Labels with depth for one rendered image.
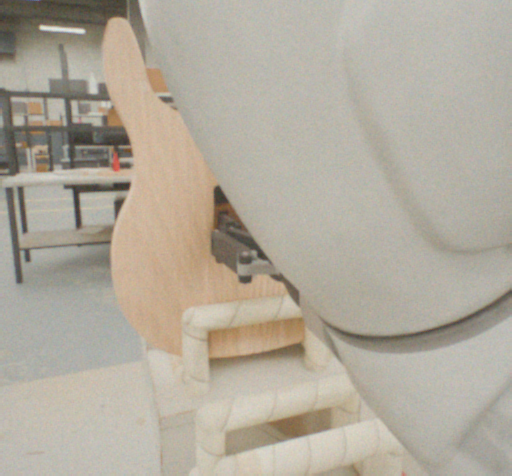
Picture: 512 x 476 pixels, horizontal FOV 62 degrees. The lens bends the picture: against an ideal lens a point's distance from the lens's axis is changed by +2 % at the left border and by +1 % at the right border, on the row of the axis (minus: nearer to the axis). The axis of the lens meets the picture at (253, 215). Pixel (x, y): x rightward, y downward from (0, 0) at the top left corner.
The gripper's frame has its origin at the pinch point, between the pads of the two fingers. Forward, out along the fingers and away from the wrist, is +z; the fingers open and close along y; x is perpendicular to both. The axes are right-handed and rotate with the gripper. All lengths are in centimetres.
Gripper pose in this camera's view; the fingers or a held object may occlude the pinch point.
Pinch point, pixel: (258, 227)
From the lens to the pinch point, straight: 51.3
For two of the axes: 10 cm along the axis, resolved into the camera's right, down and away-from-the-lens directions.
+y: 9.5, -0.7, 3.2
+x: 0.0, -9.8, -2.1
